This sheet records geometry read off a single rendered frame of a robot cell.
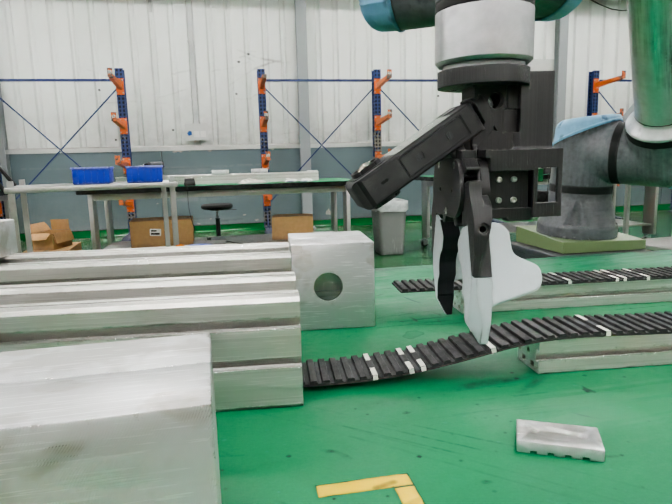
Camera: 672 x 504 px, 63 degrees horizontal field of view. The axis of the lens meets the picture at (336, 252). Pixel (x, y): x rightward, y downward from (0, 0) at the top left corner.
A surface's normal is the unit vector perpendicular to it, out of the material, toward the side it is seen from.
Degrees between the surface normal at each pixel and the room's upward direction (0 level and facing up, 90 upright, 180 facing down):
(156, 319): 90
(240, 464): 0
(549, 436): 0
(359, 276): 90
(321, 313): 90
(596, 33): 90
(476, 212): 68
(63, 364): 0
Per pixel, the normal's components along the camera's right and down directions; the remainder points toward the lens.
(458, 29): -0.64, 0.14
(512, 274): 0.10, -0.13
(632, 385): -0.03, -0.99
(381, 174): 0.14, 0.14
